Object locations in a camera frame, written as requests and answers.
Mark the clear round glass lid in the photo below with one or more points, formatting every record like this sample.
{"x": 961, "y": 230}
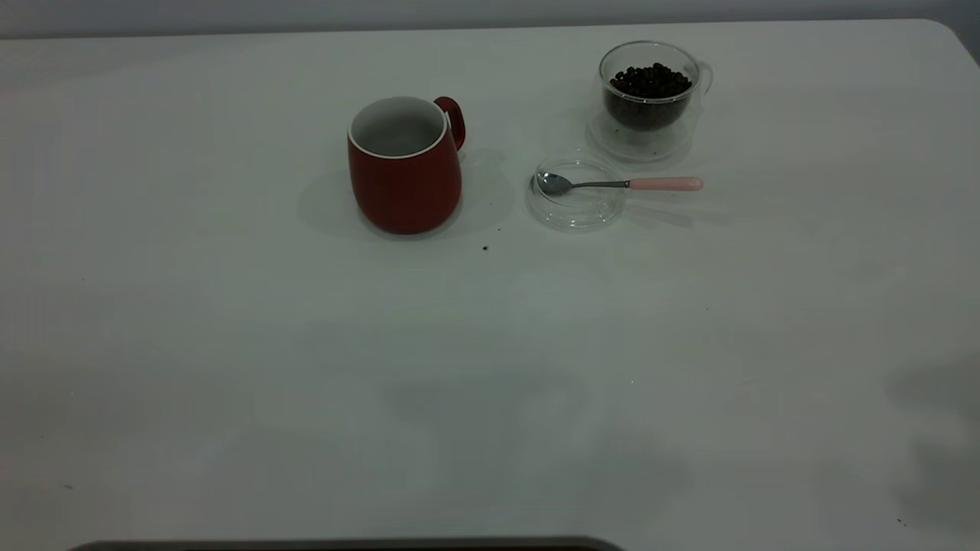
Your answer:
{"x": 574, "y": 214}

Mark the red ceramic mug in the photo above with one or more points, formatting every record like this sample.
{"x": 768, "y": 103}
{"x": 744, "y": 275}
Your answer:
{"x": 406, "y": 191}

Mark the dark coffee beans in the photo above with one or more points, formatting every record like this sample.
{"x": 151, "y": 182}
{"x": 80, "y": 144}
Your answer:
{"x": 651, "y": 84}

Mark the clear double-walled glass cup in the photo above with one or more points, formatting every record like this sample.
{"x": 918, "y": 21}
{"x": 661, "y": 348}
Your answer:
{"x": 651, "y": 144}

